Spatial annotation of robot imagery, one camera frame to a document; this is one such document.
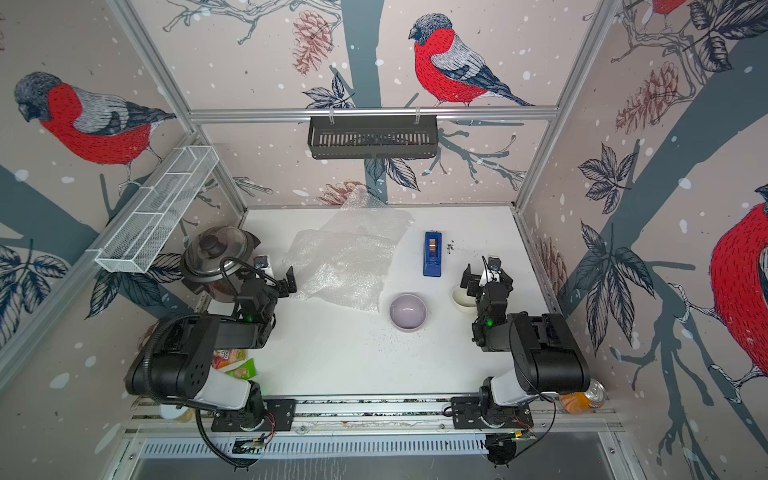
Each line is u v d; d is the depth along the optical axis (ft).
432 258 3.30
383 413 2.45
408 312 2.93
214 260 2.74
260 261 2.57
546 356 1.49
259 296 2.35
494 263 2.53
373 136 3.51
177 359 1.48
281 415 2.40
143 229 2.42
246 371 2.61
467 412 2.39
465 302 2.92
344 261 3.32
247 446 2.34
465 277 2.74
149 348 1.39
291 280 2.81
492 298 2.34
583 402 2.27
